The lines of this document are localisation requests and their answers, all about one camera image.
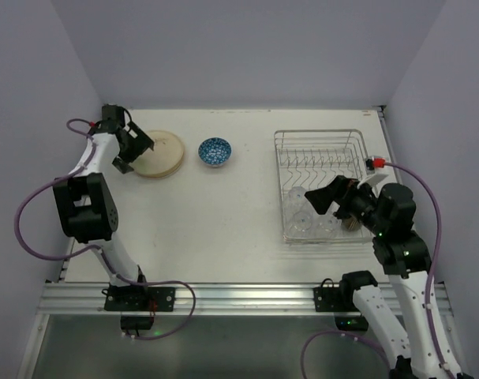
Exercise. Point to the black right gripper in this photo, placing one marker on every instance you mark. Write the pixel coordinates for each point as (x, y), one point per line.
(341, 200)

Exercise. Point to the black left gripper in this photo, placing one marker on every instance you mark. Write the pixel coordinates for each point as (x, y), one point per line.
(129, 146)

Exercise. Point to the clear glass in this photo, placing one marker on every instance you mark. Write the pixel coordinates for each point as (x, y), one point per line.
(295, 198)
(298, 225)
(327, 227)

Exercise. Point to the cream plate rearmost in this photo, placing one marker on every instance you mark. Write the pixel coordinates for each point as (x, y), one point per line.
(164, 152)

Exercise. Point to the brown striped ceramic cup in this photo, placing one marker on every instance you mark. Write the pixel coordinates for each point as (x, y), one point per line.
(351, 225)

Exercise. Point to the blue patterned bowl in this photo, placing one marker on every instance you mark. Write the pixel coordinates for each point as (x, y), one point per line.
(214, 151)

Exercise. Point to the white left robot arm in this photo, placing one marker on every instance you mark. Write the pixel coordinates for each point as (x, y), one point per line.
(84, 202)

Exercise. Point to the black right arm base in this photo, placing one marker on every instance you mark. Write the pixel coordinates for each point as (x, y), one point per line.
(328, 298)

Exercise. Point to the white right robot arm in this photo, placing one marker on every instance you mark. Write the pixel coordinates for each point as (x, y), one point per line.
(415, 344)

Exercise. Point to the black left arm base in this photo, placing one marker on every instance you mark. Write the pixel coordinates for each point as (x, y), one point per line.
(138, 305)

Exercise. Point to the steel wire dish rack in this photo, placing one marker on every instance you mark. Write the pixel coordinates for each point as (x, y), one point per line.
(312, 159)

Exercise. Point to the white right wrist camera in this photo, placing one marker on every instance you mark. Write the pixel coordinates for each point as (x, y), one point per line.
(373, 165)

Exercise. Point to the aluminium mounting rail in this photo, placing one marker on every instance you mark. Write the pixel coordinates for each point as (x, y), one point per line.
(212, 299)

